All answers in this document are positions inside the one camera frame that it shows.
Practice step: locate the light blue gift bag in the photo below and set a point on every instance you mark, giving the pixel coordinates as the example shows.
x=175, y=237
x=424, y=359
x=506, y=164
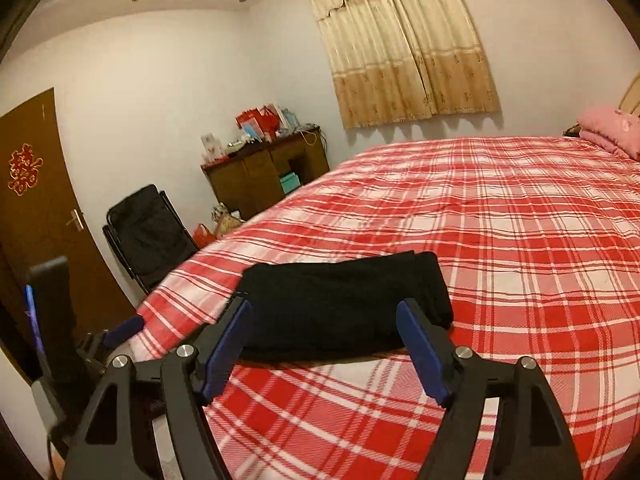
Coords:
x=290, y=119

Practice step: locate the white greeting card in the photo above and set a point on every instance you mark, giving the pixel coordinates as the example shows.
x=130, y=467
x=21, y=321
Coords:
x=211, y=146

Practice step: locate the teal box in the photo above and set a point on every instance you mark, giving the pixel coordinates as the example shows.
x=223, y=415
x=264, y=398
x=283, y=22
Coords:
x=289, y=183

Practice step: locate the red paper door decoration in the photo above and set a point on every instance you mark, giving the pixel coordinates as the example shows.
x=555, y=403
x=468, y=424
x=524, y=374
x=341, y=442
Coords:
x=25, y=169

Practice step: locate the cream wooden headboard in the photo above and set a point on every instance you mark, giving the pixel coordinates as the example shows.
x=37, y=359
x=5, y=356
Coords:
x=634, y=95

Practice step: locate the floral bag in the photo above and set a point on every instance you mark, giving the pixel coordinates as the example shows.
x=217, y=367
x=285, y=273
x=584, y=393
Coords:
x=227, y=220

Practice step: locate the dark patterned cloth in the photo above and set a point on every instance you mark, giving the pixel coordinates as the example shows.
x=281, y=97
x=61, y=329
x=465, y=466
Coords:
x=571, y=131

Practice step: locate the black folding chair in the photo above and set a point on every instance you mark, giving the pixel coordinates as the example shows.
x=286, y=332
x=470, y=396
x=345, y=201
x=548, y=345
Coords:
x=150, y=240

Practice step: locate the black pants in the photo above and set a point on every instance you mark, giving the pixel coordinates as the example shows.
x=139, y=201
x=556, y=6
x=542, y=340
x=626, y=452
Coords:
x=340, y=300

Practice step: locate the beige patterned window curtain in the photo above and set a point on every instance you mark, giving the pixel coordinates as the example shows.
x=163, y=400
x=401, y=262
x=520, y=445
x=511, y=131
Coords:
x=400, y=45

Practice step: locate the small red bag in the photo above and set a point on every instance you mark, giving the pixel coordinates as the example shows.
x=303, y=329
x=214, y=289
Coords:
x=204, y=236

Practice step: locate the brown wooden door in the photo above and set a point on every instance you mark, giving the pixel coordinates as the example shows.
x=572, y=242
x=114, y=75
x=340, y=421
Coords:
x=40, y=240

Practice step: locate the red gift bag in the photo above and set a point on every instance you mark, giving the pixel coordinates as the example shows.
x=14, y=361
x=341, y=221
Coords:
x=257, y=122

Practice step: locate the brown wooden desk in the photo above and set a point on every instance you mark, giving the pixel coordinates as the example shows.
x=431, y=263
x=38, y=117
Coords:
x=255, y=170

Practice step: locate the bed with red plaid sheet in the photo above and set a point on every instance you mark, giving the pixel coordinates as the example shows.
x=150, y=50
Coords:
x=500, y=260

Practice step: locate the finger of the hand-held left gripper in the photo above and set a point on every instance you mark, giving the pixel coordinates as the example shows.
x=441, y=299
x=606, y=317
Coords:
x=125, y=331

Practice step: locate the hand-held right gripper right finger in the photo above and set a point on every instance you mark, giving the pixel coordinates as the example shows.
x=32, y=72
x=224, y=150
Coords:
x=422, y=355

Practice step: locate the pink folded pillow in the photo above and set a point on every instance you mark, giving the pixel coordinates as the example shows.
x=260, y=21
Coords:
x=610, y=127

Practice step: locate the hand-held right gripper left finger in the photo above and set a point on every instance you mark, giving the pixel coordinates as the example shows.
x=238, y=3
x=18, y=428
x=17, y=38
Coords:
x=227, y=355

